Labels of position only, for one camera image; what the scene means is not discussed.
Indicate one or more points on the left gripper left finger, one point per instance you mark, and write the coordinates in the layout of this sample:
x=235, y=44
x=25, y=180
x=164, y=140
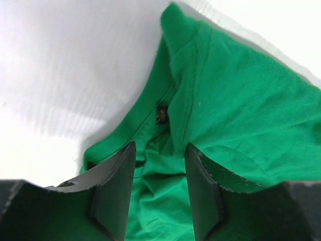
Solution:
x=91, y=206

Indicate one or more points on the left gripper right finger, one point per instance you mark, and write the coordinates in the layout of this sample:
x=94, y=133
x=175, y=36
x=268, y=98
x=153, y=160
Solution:
x=226, y=206

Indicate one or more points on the green t-shirt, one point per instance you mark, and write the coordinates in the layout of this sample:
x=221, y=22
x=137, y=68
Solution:
x=240, y=107

